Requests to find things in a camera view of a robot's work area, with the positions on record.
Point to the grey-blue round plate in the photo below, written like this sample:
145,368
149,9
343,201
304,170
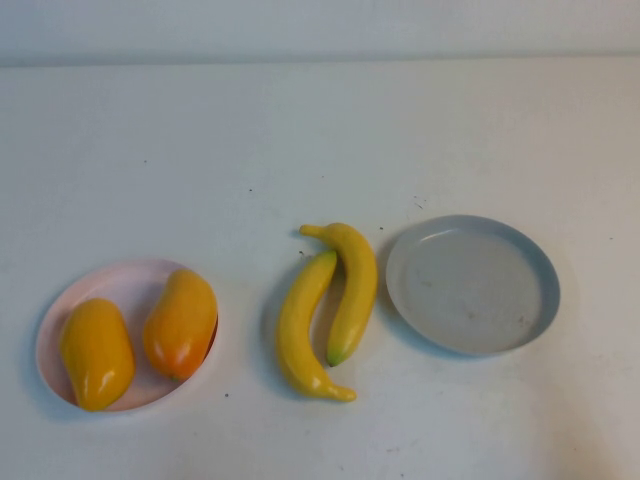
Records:
470,290

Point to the pale pink round plate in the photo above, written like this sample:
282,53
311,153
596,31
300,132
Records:
120,285

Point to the yellow plastic mango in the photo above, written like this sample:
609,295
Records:
97,355

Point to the orange-tinted plastic mango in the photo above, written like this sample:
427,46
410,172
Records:
180,325

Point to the yellow plastic banana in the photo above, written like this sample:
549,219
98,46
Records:
295,325
357,290

